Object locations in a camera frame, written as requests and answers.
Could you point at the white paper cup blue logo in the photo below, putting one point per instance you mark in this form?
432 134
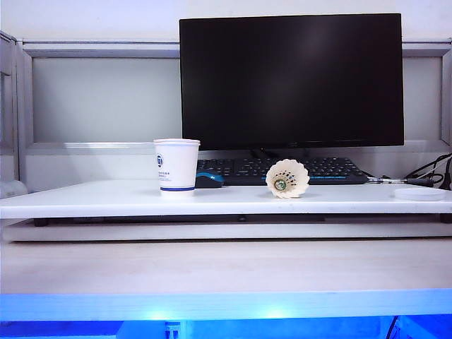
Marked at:
176 166

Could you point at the white feather shuttlecock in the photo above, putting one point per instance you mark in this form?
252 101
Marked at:
287 180

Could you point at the black and blue mouse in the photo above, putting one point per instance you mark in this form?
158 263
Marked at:
208 180

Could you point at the white raised desk board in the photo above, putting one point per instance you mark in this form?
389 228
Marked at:
226 201

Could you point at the black monitor stand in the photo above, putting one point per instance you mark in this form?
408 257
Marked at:
263 153

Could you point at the white base board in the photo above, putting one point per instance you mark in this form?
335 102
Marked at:
226 232

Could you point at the black keyboard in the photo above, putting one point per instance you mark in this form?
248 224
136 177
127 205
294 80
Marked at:
325 169

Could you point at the black computer monitor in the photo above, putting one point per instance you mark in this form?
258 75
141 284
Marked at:
289 81

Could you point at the clear pen with black cap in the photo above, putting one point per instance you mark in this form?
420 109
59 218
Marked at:
399 180

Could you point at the white round plastic lid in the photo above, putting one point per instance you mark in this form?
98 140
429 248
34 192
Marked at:
419 194

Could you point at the grey aluminium partition frame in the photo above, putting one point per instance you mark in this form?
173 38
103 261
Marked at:
99 48

